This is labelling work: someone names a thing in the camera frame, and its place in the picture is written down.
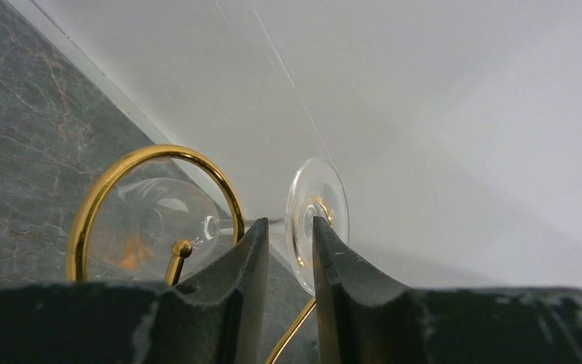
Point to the clear wine glass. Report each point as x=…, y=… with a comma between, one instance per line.
x=139, y=222

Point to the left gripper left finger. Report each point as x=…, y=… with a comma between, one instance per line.
x=215, y=316

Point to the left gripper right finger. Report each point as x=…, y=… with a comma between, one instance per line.
x=365, y=316

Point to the gold wire glass rack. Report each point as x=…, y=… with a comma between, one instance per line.
x=78, y=243

